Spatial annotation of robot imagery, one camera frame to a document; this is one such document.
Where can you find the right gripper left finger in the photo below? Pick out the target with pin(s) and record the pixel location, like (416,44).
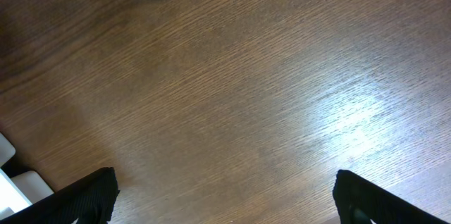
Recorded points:
(89,200)

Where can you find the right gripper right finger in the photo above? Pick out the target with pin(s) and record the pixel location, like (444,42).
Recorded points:
(360,201)

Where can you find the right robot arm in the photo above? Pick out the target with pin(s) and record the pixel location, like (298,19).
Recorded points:
(27,198)

